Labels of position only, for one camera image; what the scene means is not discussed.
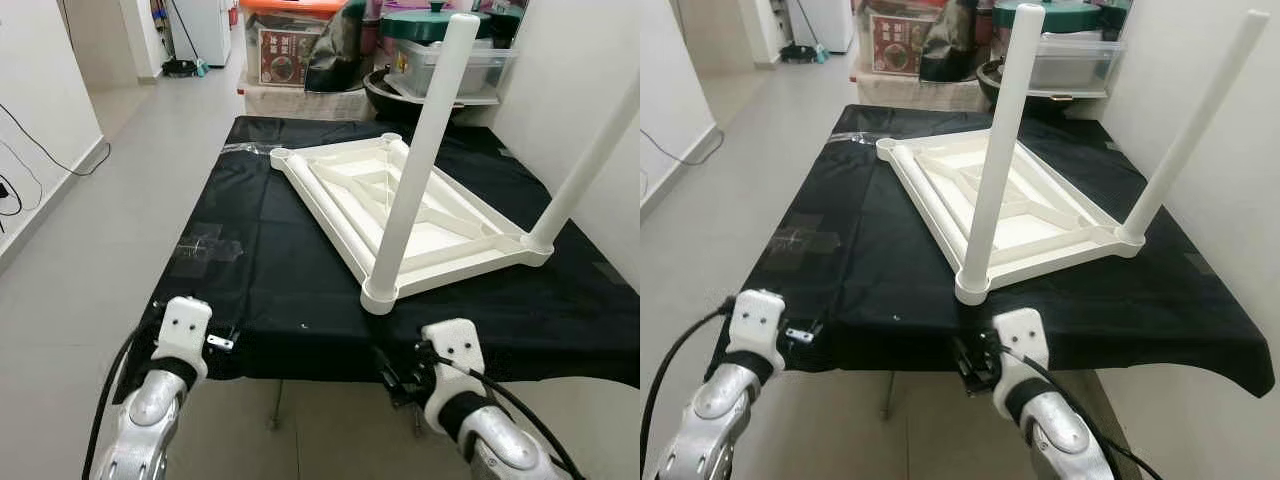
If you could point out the orange-lidded storage box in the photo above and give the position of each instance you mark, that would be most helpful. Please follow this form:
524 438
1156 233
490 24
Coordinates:
280 55
890 45

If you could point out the black plastic bag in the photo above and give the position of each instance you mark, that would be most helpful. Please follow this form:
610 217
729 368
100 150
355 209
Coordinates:
950 45
340 55

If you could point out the black tablecloth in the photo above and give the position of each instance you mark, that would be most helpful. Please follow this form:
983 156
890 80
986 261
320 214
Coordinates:
280 300
880 290

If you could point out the black power adapter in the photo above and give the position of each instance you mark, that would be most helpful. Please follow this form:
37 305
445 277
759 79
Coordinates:
5 188

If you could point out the grey metal table leg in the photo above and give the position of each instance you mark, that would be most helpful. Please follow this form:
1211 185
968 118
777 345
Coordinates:
416 415
887 395
276 405

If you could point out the clear plastic storage bin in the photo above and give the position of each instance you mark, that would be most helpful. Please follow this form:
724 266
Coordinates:
495 70
1085 62

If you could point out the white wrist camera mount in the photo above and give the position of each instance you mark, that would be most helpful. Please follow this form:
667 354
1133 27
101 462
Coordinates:
455 345
757 315
185 320
1022 335

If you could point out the clear tape strip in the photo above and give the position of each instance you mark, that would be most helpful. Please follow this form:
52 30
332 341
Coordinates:
247 148
855 138

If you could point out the white refrigerator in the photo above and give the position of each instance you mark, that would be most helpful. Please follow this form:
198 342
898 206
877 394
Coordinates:
205 30
825 22

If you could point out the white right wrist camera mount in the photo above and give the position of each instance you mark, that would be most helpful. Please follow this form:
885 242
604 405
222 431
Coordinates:
1022 335
455 345

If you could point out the white plastic children table top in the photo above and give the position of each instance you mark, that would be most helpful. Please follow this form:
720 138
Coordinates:
1030 235
440 240

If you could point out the black wok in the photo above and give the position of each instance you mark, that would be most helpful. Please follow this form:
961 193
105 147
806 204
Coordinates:
990 90
385 100

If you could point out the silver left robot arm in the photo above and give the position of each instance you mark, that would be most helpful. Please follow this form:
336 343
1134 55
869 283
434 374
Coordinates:
725 420
150 420

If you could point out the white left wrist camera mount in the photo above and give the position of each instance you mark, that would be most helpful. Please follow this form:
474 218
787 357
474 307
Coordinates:
757 315
185 320

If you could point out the black floor mop head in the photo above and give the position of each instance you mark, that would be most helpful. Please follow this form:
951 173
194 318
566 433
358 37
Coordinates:
180 68
803 52

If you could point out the green round pot lid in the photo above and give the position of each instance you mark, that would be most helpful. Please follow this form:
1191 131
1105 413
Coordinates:
1075 15
410 25

